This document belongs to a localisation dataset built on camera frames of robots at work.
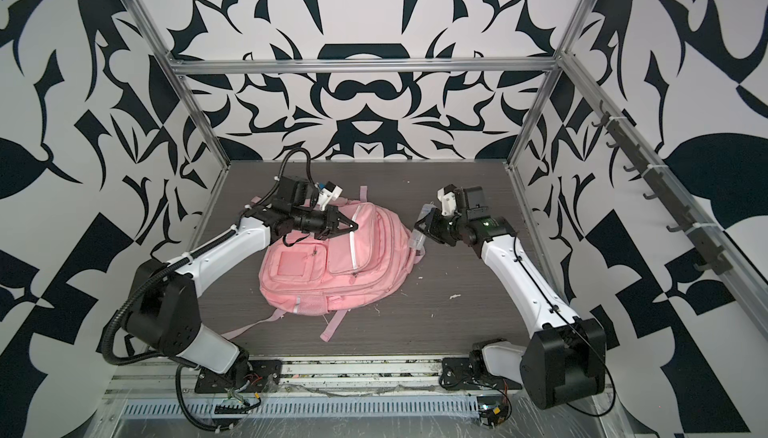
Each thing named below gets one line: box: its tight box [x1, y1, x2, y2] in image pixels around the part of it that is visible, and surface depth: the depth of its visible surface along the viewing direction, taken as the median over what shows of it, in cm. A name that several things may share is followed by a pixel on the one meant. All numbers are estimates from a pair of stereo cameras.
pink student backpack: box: [221, 186, 425, 342], surface depth 83 cm
